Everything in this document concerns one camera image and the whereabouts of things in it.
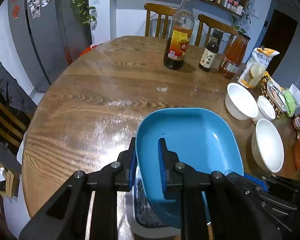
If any large white bowl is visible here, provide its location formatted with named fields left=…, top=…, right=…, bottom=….
left=251, top=119, right=285, bottom=173

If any blue square plate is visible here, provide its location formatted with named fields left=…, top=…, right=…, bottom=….
left=135, top=108, right=244, bottom=228

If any small white ramekin bowl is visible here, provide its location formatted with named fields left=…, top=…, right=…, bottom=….
left=252, top=95, right=276, bottom=125

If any medium white bowl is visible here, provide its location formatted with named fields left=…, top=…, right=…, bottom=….
left=225, top=82, right=258, bottom=121

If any white patterned square plate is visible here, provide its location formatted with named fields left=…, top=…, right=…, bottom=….
left=125, top=168, right=180, bottom=239

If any green snack packet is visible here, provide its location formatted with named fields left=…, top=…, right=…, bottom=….
left=283, top=89, right=296, bottom=118

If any packaged fish tray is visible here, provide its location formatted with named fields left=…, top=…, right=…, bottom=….
left=267, top=80, right=286, bottom=112

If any bag of round crackers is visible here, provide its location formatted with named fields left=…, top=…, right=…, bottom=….
left=237, top=47, right=280, bottom=89

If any large vinegar bottle yellow cap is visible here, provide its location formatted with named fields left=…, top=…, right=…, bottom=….
left=163, top=0, right=195, bottom=70

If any small dark soy bottle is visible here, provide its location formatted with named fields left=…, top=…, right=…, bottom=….
left=199, top=29, right=223, bottom=72

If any orange sauce jar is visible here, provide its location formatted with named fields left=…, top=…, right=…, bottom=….
left=219, top=31, right=250, bottom=79

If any grey refrigerator with photos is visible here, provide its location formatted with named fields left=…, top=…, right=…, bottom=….
left=8, top=0, right=92, bottom=92

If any left wooden chair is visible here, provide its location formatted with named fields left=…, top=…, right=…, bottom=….
left=144, top=3, right=177, bottom=39

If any wooden chair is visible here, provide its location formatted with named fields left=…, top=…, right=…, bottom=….
left=144, top=3, right=177, bottom=39
left=194, top=13, right=239, bottom=49

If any right wooden chair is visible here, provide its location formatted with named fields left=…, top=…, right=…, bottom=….
left=194, top=13, right=239, bottom=49

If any hanging green plant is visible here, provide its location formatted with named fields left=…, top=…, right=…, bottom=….
left=70, top=0, right=97, bottom=25

